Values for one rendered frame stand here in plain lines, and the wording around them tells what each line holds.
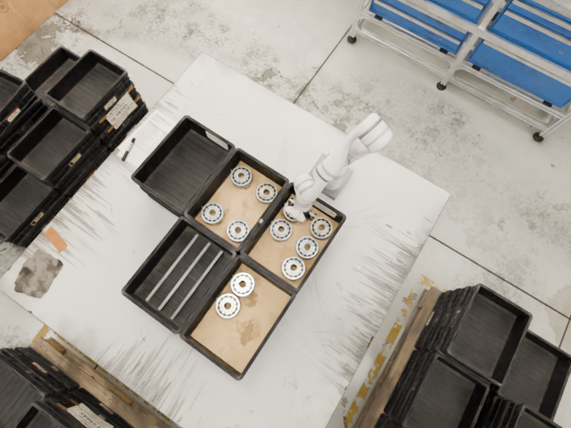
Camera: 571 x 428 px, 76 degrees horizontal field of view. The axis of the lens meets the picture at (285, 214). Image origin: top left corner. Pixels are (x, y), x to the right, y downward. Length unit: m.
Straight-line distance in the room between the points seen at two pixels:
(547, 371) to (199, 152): 2.25
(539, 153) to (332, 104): 1.61
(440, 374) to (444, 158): 1.54
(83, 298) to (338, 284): 1.18
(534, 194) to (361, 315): 1.86
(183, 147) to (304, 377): 1.21
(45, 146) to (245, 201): 1.45
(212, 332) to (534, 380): 1.82
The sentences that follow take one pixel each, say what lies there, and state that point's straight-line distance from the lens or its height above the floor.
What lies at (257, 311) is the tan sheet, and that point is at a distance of 1.61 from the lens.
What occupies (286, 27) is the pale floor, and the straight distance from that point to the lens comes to 3.43.
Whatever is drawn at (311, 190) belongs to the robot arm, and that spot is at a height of 1.24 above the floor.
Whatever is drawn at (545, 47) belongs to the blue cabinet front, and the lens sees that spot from 2.93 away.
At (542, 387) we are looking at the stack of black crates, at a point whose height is 0.27.
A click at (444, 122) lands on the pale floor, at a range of 3.15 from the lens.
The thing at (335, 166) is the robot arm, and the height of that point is 1.32.
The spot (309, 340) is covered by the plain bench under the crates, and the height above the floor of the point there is 0.70.
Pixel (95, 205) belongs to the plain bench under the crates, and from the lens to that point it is 2.04.
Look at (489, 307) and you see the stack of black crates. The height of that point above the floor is 0.49.
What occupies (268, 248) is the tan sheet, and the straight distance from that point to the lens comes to 1.64.
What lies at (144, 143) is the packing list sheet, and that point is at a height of 0.70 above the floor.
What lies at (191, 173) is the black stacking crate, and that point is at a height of 0.83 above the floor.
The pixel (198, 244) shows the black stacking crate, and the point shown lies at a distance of 1.68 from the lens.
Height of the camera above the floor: 2.43
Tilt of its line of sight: 72 degrees down
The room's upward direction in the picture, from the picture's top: 5 degrees clockwise
